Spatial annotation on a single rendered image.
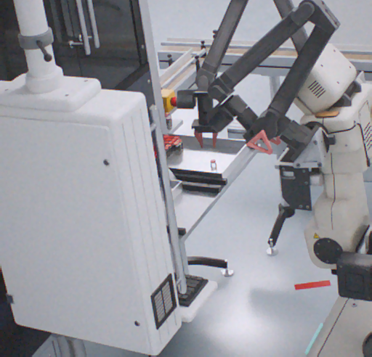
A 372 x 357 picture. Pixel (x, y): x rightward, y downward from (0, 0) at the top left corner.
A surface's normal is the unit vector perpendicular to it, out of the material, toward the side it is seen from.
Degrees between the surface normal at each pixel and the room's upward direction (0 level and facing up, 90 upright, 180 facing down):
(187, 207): 0
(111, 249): 90
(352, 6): 90
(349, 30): 90
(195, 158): 0
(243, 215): 0
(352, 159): 90
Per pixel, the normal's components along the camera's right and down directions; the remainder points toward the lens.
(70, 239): -0.46, 0.47
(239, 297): -0.13, -0.88
